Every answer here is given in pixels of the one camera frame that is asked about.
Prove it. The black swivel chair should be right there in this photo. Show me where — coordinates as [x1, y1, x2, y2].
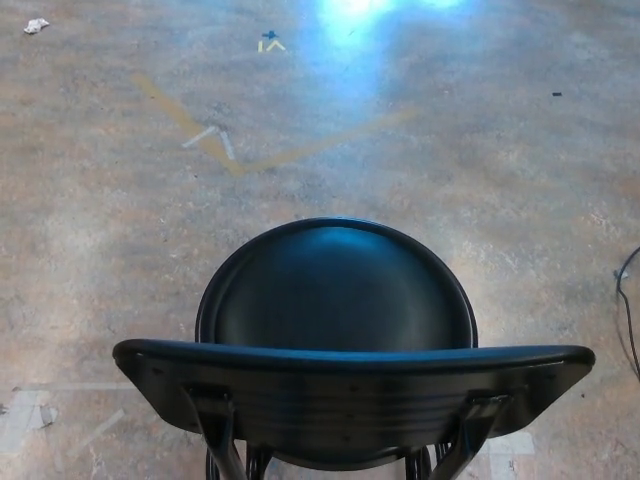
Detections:
[112, 216, 597, 480]

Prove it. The black cable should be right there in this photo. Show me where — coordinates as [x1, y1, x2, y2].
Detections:
[613, 244, 640, 379]

